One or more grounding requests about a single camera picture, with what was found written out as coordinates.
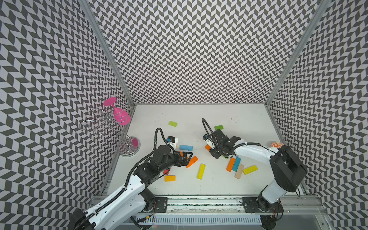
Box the teal block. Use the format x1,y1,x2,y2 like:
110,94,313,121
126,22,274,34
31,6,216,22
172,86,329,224
232,157,241,172

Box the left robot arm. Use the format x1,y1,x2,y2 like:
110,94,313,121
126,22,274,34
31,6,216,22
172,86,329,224
67,145,193,230

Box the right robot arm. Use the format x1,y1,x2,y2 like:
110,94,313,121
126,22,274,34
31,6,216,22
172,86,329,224
203,130,307,213

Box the sky blue block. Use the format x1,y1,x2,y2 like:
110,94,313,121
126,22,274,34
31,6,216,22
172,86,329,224
180,145,193,151

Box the yellow block centre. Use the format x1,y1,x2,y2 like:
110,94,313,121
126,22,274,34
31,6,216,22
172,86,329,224
196,164,206,180

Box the yellow block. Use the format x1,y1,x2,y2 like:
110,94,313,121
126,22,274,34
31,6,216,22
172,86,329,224
243,165,258,175
196,164,206,180

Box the yellow-orange block bottom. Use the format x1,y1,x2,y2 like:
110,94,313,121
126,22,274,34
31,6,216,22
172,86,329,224
164,175,176,182

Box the tan wooden block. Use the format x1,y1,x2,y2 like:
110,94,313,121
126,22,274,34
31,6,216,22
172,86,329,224
235,164,244,180

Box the yellow block right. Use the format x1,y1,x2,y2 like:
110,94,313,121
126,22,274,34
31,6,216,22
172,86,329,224
243,165,258,175

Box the lime green block far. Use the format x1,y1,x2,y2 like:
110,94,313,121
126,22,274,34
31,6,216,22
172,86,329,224
169,121,178,127

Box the orange patterned cup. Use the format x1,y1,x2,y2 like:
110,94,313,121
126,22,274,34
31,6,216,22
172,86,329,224
270,142,284,148

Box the pink plastic wine glass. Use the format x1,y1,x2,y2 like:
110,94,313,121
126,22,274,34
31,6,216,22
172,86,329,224
103,97,131,126

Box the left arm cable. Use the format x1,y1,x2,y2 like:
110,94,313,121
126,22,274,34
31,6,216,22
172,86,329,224
124,127,176,190

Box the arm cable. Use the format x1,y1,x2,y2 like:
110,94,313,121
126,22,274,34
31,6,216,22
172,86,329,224
201,117,222,150
124,127,176,190

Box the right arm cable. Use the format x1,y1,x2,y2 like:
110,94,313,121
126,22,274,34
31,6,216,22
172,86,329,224
201,117,222,150

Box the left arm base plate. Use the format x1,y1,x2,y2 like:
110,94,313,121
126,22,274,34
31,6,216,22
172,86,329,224
141,196,168,213

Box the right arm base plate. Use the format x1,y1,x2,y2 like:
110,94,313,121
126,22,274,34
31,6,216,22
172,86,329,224
240,196,284,215

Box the wire glass rack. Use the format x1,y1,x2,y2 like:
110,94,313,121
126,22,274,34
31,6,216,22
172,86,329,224
79,108,140,157

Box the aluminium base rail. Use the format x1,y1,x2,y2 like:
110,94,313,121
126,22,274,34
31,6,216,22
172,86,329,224
86,195,328,216

